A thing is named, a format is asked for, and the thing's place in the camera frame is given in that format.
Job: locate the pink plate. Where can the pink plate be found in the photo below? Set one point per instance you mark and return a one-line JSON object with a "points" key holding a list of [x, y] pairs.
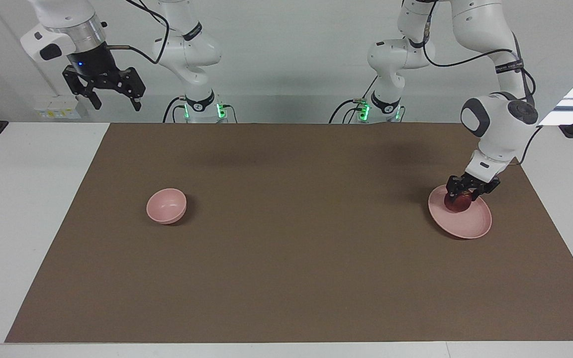
{"points": [[465, 223]]}

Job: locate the white wall socket box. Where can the white wall socket box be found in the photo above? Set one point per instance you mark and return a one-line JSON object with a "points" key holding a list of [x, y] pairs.
{"points": [[57, 108]]}

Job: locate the pink bowl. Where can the pink bowl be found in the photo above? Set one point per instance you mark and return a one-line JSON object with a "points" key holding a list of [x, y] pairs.
{"points": [[166, 206]]}

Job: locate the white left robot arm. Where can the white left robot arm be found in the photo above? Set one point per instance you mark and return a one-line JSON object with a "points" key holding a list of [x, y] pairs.
{"points": [[500, 124]]}

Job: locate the brown table mat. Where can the brown table mat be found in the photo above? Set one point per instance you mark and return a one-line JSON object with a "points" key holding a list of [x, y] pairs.
{"points": [[286, 273]]}

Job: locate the dark red apple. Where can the dark red apple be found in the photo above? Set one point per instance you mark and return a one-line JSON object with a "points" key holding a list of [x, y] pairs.
{"points": [[459, 205]]}

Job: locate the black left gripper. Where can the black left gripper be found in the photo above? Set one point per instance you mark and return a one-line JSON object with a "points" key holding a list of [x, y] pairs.
{"points": [[473, 181]]}

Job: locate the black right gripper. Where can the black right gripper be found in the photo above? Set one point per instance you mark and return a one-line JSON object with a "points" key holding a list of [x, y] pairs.
{"points": [[92, 62]]}

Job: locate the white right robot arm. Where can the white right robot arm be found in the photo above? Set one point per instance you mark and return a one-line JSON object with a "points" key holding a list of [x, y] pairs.
{"points": [[187, 49]]}

